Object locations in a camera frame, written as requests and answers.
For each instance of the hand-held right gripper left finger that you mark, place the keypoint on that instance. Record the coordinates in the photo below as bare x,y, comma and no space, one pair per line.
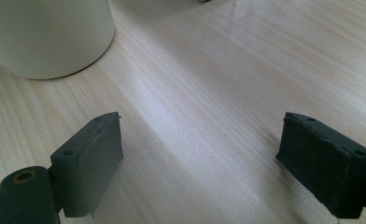
87,165

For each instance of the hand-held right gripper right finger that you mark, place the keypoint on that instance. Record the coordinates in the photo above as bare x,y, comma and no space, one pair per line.
324,174

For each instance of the white cup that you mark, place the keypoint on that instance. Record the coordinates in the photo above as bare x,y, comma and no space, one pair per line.
44,34

